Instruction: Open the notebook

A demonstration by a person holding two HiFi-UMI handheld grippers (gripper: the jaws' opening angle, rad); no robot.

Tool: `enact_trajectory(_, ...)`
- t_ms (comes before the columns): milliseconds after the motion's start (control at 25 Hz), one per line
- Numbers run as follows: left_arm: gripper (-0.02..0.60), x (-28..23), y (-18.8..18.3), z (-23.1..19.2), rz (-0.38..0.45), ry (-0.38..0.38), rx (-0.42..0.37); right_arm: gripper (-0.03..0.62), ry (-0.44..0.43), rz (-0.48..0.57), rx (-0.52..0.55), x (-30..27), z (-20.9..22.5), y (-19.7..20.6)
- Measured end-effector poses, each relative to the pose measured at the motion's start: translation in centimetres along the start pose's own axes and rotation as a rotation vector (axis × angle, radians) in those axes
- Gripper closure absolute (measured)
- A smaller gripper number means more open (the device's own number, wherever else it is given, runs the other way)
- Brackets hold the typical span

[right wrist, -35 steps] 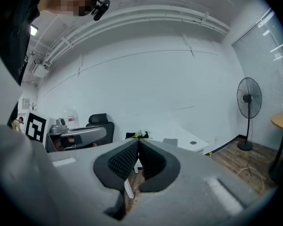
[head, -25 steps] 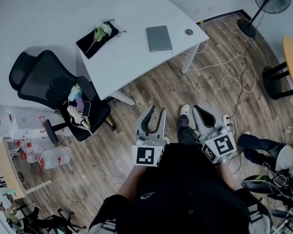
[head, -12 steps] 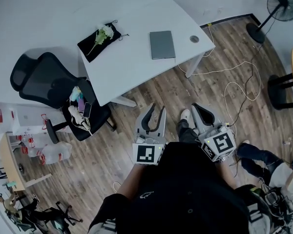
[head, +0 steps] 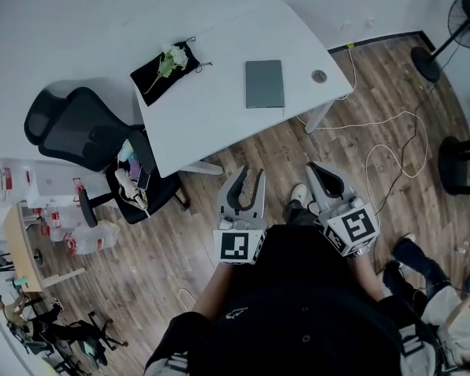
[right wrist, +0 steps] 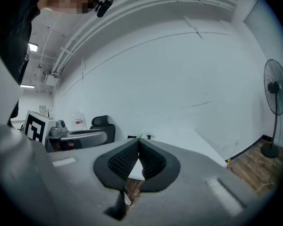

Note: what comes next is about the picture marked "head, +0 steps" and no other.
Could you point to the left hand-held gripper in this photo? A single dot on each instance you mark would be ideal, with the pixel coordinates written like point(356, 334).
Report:
point(237, 245)

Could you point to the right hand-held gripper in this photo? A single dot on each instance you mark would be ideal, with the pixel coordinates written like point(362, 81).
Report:
point(354, 229)

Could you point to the grey notebook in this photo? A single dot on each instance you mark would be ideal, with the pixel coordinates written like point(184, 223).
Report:
point(264, 84)

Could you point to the person's left forearm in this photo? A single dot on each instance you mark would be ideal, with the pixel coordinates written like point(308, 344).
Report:
point(213, 292)

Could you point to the person's right forearm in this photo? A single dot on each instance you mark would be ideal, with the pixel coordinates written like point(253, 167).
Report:
point(366, 280)

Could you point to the person's right shoe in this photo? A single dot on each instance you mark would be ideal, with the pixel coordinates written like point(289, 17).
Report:
point(298, 194)

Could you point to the person's dark trousers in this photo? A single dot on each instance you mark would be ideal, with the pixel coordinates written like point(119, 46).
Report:
point(297, 215)

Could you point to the silver metal wristwatch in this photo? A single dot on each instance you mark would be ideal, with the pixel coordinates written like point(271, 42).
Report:
point(358, 252)

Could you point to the beige cloth bundle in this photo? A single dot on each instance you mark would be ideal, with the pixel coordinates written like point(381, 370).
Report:
point(131, 190)

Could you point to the person's black shirt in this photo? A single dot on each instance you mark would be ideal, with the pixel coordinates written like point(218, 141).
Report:
point(297, 308)

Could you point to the round wooden table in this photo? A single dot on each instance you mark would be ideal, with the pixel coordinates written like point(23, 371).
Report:
point(456, 167)

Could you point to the white artificial flower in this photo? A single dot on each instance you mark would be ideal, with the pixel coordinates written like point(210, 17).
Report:
point(176, 57)

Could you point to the pile of clear water jugs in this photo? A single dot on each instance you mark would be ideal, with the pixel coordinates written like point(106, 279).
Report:
point(90, 237)

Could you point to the black mesh office chair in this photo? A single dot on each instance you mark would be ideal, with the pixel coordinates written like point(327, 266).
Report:
point(78, 127)

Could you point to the white cardboard box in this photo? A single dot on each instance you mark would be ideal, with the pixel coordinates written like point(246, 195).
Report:
point(55, 182)

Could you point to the black swivel chair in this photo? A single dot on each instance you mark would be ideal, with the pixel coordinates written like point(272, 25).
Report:
point(90, 339)

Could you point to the light wooden table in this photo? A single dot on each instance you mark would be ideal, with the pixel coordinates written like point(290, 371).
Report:
point(21, 249)

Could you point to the black pedestal fan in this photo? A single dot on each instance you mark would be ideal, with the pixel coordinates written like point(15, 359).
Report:
point(468, 18)

